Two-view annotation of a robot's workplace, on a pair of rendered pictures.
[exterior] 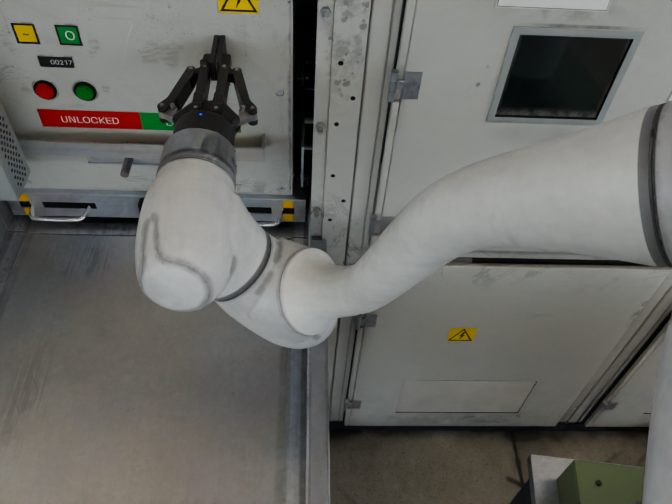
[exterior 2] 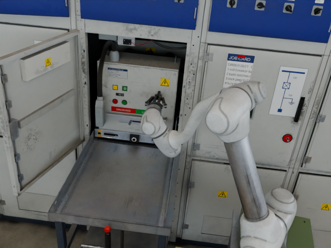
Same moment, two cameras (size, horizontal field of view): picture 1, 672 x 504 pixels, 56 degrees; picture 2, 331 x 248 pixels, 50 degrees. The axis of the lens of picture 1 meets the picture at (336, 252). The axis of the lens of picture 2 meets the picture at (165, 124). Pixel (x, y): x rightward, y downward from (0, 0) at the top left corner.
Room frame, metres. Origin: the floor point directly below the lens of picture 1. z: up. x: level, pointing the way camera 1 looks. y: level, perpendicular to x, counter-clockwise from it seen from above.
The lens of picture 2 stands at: (-1.13, -0.15, 2.14)
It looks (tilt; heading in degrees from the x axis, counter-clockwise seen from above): 30 degrees down; 8
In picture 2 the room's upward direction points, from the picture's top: 5 degrees clockwise
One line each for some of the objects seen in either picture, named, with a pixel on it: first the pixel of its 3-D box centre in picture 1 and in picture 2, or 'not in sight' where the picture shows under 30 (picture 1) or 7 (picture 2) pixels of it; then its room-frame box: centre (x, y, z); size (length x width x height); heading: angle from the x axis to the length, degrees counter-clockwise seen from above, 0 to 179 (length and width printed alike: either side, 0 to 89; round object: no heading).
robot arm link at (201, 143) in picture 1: (198, 168); (153, 112); (0.54, 0.17, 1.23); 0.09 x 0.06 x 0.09; 95
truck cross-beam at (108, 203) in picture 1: (160, 198); (135, 135); (0.81, 0.33, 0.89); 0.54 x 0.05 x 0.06; 95
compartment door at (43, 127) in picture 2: not in sight; (46, 108); (0.44, 0.75, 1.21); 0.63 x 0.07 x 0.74; 169
